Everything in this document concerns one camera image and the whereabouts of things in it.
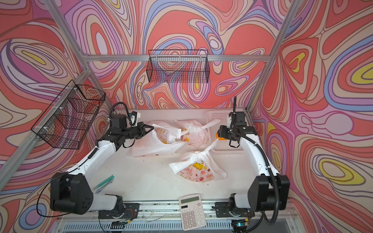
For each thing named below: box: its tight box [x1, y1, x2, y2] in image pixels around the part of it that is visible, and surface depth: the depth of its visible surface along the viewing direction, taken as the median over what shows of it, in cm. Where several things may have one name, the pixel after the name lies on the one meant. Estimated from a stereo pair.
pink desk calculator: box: [178, 193, 207, 232], surface depth 73 cm
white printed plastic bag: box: [169, 138, 227, 183], surface depth 76 cm
